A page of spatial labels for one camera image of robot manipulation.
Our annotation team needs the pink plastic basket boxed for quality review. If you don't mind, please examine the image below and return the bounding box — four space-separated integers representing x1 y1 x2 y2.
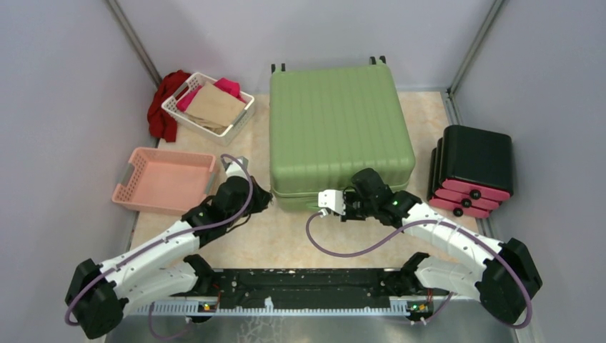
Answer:
111 147 217 216

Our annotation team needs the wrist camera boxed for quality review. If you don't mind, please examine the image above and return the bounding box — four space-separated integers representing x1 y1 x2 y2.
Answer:
222 156 249 179
317 189 346 216

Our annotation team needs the green hard-shell suitcase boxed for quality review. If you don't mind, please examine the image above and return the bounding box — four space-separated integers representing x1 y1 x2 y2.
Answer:
269 56 416 212

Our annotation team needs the aluminium corner post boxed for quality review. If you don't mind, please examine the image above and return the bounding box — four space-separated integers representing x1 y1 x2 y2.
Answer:
447 0 507 98
104 0 162 87

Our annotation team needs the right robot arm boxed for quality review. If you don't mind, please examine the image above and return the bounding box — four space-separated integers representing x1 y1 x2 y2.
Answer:
320 168 542 329

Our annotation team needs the black and pink storage stack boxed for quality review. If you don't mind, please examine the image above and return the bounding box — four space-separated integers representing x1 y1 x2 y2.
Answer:
427 124 514 219

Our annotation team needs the magenta cloth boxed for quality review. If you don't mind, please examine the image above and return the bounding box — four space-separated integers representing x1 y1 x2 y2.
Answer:
177 78 247 111

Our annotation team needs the red cloth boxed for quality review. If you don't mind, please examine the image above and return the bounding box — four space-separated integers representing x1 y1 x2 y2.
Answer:
146 70 191 143

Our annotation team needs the white plastic basket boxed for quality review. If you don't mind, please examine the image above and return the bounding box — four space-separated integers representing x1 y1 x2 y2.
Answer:
162 72 255 146

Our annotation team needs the left aluminium corner post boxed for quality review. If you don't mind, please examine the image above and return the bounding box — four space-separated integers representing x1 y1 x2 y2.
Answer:
104 0 162 87

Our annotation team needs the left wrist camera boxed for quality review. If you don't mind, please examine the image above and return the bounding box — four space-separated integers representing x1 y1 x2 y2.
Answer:
222 156 249 179

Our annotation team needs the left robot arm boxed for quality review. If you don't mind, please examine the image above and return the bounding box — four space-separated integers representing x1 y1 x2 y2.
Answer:
64 176 273 339

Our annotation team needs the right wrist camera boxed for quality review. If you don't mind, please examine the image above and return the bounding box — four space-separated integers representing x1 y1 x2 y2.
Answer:
317 189 346 216

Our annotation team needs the right aluminium corner post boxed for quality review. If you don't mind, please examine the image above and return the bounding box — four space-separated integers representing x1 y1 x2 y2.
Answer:
447 0 507 98

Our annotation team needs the tan folded cloth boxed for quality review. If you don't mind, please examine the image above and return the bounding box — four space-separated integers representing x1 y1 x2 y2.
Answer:
183 82 246 134

